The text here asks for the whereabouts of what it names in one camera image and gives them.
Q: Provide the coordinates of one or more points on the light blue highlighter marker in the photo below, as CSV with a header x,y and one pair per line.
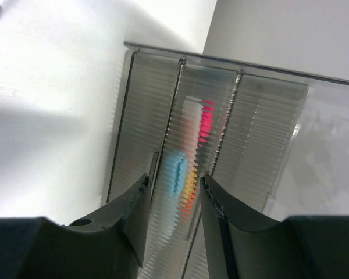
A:
x,y
174,171

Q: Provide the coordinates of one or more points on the clear grey pull-out drawer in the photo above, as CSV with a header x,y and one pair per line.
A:
x,y
166,259

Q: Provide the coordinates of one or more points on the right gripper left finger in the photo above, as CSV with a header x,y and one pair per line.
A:
x,y
114,235

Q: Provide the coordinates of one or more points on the yellow pink highlighter marker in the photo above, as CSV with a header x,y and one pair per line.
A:
x,y
189,128

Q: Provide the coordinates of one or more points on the clear grey drawer organizer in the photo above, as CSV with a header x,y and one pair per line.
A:
x,y
277,139

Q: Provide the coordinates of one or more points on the orange highlighter marker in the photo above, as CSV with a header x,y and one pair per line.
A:
x,y
186,208

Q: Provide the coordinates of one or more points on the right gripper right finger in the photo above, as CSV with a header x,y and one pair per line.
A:
x,y
232,231

